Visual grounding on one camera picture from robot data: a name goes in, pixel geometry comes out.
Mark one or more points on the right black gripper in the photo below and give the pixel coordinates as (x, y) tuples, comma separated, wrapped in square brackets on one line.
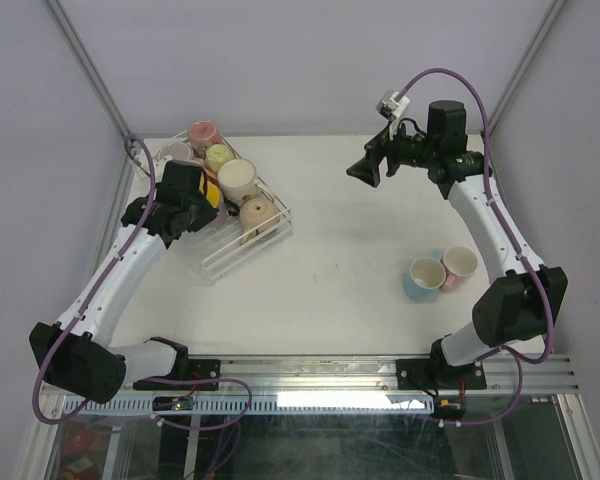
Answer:
[(381, 145)]

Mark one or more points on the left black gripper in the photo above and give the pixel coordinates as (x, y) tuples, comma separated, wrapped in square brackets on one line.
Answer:
[(206, 216)]

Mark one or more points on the yellow glass cup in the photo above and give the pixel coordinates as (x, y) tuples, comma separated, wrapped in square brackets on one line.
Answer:
[(211, 191)]

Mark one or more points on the lavender mug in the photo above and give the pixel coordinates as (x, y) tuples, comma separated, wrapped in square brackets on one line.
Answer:
[(175, 150)]

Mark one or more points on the green-inside patterned mug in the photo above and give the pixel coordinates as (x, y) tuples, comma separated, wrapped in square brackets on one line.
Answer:
[(237, 179)]

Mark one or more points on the pale yellow mug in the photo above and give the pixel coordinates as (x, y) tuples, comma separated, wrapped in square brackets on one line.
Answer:
[(218, 155)]

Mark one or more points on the clear acrylic dish rack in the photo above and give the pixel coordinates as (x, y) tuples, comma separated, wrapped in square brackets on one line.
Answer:
[(215, 249)]

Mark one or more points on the pink patterned mug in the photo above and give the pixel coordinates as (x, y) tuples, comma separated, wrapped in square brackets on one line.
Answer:
[(202, 135)]

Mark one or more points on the beige stoneware mug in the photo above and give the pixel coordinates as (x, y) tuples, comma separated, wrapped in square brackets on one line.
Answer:
[(257, 216)]

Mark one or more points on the light blue mug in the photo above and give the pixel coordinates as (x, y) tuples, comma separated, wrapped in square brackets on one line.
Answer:
[(425, 277)]

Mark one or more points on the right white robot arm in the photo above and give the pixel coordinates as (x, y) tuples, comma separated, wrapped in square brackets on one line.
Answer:
[(524, 295)]

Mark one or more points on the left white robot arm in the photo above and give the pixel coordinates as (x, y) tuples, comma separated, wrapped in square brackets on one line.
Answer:
[(75, 352)]

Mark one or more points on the light pink mug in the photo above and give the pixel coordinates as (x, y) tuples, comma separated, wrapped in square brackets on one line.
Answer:
[(460, 263)]

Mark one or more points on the small electronics board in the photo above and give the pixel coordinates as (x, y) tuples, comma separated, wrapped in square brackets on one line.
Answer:
[(173, 403)]

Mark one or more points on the black connector box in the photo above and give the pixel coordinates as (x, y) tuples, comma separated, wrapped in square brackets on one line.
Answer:
[(449, 409)]

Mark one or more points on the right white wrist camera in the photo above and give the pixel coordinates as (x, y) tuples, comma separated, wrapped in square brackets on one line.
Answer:
[(393, 106)]

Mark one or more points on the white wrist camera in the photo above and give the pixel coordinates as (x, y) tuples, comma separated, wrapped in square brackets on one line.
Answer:
[(143, 166), (393, 106)]

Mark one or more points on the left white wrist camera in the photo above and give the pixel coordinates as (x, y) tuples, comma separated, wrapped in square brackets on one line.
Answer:
[(143, 166)]

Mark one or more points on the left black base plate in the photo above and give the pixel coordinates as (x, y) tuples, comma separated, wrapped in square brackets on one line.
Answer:
[(193, 369)]

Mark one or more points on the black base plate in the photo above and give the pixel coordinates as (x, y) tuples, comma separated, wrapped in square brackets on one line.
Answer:
[(422, 374), (193, 369)]

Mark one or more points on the aluminium mounting rail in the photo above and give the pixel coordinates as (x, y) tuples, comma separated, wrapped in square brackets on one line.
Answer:
[(307, 372)]

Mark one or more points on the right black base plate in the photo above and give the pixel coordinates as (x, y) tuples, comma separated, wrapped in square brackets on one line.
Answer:
[(422, 374)]

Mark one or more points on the white slotted cable duct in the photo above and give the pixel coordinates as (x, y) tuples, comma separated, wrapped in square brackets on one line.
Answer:
[(287, 402)]

